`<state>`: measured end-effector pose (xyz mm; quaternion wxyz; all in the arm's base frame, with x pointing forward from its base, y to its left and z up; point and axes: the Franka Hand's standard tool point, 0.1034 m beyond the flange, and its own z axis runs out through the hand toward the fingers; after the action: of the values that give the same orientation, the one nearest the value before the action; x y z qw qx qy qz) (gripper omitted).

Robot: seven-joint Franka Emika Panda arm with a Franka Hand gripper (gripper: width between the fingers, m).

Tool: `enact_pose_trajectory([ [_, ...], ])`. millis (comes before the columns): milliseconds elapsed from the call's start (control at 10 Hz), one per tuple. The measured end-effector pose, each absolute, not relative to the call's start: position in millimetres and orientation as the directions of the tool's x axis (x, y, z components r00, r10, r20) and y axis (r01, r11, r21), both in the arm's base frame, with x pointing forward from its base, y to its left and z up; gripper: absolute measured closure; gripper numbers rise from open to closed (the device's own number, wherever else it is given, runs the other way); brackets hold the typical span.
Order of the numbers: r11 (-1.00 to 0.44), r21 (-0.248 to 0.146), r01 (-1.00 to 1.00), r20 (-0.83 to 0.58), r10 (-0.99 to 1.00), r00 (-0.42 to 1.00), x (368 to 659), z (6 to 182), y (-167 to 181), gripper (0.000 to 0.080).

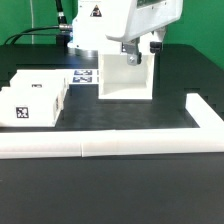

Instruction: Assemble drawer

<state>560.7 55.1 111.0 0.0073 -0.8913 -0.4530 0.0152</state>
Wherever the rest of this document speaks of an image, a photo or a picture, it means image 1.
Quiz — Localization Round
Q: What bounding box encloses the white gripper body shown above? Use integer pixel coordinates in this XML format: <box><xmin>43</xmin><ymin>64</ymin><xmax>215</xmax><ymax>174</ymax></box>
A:
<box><xmin>105</xmin><ymin>0</ymin><xmax>183</xmax><ymax>42</ymax></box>

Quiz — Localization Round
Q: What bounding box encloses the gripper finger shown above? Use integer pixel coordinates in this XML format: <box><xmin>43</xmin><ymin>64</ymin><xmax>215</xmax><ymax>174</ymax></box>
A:
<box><xmin>122</xmin><ymin>38</ymin><xmax>142</xmax><ymax>66</ymax></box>
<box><xmin>150</xmin><ymin>28</ymin><xmax>166</xmax><ymax>54</ymax></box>

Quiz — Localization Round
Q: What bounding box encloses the white drawer cabinet housing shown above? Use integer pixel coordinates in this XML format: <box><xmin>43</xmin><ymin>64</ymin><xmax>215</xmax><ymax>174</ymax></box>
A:
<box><xmin>97</xmin><ymin>36</ymin><xmax>156</xmax><ymax>102</ymax></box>

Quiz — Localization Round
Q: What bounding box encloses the white front drawer box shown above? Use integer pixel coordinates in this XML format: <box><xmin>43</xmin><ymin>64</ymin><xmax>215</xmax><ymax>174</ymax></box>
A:
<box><xmin>0</xmin><ymin>87</ymin><xmax>63</xmax><ymax>127</ymax></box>

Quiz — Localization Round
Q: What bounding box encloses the white drawer box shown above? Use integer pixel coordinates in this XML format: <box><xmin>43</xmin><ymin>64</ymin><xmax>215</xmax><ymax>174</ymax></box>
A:
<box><xmin>0</xmin><ymin>87</ymin><xmax>63</xmax><ymax>127</ymax></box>
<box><xmin>10</xmin><ymin>69</ymin><xmax>69</xmax><ymax>96</ymax></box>

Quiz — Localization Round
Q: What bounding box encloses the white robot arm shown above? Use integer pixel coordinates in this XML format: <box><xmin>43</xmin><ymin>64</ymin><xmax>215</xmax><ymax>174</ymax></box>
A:
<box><xmin>68</xmin><ymin>0</ymin><xmax>183</xmax><ymax>66</ymax></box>

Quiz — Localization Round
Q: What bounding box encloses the white rear drawer box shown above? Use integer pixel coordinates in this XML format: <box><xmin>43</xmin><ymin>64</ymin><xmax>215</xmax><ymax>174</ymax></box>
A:
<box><xmin>10</xmin><ymin>69</ymin><xmax>69</xmax><ymax>96</ymax></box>

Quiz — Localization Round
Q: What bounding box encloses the white marker sheet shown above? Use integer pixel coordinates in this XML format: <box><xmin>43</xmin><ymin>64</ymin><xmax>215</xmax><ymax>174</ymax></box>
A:
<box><xmin>69</xmin><ymin>69</ymin><xmax>99</xmax><ymax>85</ymax></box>

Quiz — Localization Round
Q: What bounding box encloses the white L-shaped fence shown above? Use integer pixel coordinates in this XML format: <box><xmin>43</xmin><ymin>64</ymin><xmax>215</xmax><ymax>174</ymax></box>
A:
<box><xmin>0</xmin><ymin>93</ymin><xmax>224</xmax><ymax>159</ymax></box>

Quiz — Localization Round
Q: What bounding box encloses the black cable bundle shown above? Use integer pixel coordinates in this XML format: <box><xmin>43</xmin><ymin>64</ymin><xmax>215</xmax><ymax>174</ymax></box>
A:
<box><xmin>3</xmin><ymin>0</ymin><xmax>74</xmax><ymax>46</ymax></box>

